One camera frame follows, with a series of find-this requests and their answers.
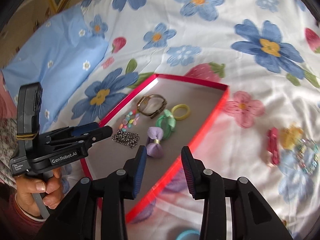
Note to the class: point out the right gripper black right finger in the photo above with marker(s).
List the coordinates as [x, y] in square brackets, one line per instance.
[252, 216]

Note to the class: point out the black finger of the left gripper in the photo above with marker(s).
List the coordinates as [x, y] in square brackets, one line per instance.
[69, 132]
[91, 137]

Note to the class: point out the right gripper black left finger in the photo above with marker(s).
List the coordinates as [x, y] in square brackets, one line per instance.
[75, 217]

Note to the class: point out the gold wrist watch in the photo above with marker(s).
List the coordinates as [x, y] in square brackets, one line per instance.
[151, 105]

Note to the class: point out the pink hair clip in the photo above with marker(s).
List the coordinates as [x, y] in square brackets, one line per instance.
[272, 146]

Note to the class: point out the yellow claw hair clip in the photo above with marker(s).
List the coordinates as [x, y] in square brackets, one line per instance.
[288, 137]

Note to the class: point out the left hand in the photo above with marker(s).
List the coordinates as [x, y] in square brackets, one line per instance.
[26, 186]

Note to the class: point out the light blue pillow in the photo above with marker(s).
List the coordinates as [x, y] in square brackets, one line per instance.
[60, 55]

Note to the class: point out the red shallow box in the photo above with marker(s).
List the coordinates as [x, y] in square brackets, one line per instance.
[192, 107]

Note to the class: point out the floral white bed sheet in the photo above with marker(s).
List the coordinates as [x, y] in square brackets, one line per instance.
[266, 51]

